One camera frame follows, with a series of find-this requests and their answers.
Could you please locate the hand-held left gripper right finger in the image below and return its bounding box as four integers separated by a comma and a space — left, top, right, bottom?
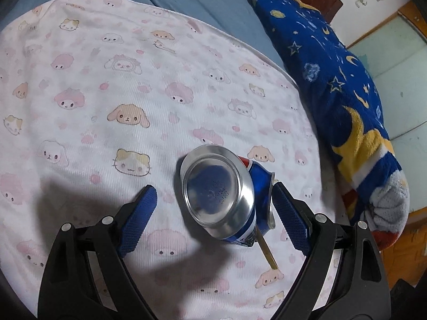
272, 183, 392, 320

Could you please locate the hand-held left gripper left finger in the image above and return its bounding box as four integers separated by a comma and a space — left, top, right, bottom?
37, 184, 158, 320

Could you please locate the thin wooden stick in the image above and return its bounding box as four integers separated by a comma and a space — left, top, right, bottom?
255, 180, 278, 270

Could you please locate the crushed blue drink can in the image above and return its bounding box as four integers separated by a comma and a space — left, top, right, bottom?
179, 144, 277, 248

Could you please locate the white printed blanket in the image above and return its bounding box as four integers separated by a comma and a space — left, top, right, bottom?
0, 0, 345, 320

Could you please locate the blue star print blanket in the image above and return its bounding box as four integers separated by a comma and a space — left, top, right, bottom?
243, 0, 410, 250

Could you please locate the frosted glass door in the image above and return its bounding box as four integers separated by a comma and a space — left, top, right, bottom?
343, 0, 427, 214

